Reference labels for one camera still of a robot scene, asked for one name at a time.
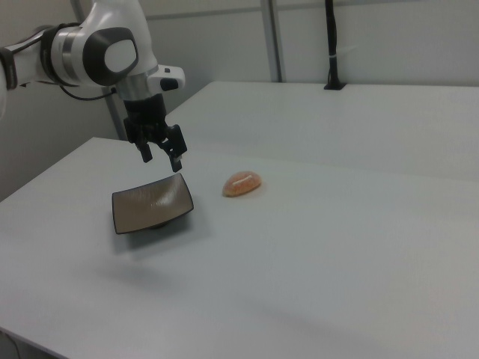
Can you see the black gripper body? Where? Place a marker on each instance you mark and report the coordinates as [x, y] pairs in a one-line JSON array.
[[145, 110]]

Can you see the square brown ceramic plate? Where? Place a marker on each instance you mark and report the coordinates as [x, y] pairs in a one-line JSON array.
[[149, 205]]

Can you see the orange bread roll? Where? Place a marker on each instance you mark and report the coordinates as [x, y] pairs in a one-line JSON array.
[[241, 185]]

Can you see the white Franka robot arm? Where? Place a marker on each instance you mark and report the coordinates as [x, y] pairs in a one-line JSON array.
[[75, 48]]

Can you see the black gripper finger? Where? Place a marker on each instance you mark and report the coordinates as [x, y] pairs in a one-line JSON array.
[[145, 151], [176, 147]]

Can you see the black pole stand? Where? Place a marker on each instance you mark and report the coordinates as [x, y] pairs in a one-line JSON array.
[[331, 37]]

